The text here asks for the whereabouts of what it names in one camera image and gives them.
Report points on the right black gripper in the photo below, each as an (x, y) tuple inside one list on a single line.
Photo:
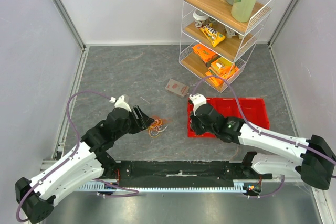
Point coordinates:
[(197, 125)]

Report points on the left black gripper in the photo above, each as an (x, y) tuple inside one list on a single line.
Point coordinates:
[(143, 122)]

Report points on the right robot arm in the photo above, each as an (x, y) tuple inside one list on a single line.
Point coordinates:
[(309, 159)]

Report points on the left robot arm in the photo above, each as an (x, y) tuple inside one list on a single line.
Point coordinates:
[(88, 160)]

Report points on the red three-compartment bin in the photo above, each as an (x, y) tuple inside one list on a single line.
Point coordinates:
[(254, 110)]

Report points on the orange snack box stack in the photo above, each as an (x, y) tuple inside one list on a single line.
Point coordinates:
[(222, 68)]

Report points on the orange snack pack upper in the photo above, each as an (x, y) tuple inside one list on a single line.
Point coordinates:
[(204, 53)]

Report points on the yellow candy bag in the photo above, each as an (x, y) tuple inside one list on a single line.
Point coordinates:
[(213, 36)]

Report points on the white object on shelf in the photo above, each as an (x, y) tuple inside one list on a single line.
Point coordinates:
[(231, 33)]

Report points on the white lidded cup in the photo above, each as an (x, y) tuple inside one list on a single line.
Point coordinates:
[(200, 18)]

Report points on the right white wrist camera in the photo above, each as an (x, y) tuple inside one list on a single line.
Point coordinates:
[(197, 101)]

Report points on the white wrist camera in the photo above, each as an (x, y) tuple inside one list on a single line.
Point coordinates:
[(121, 102), (197, 101)]

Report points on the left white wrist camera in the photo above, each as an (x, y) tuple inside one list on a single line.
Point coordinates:
[(121, 102)]

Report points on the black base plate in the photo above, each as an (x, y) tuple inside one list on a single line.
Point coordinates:
[(183, 174)]

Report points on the white wire wooden shelf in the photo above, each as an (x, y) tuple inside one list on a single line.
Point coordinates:
[(232, 49)]

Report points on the grey slotted cable duct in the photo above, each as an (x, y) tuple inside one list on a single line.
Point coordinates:
[(94, 186)]

